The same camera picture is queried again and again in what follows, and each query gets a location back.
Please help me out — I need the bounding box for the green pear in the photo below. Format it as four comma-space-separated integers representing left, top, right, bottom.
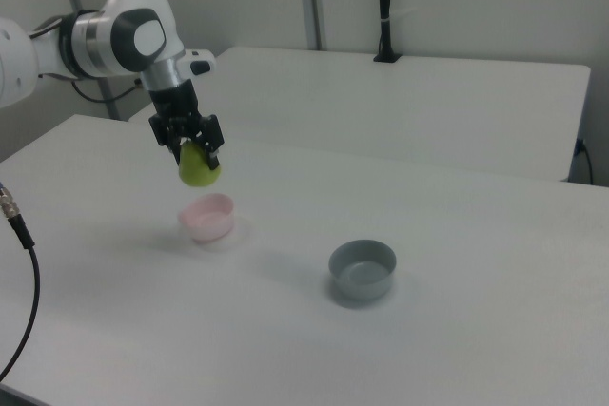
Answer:
178, 138, 224, 188

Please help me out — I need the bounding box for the grey bowl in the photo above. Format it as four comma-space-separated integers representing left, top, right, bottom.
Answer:
327, 239, 398, 301

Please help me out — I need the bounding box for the pink bowl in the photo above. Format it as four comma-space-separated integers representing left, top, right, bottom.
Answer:
177, 193, 236, 243

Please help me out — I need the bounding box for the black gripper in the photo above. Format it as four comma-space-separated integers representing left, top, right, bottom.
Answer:
147, 82, 226, 171

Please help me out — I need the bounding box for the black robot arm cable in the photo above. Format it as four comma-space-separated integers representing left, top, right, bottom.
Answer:
70, 76, 145, 105

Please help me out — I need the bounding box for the black cable with metal connector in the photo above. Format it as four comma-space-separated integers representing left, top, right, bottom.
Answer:
0, 181, 42, 379

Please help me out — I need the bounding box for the black cable behind table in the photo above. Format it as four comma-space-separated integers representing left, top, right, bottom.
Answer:
573, 138, 595, 185

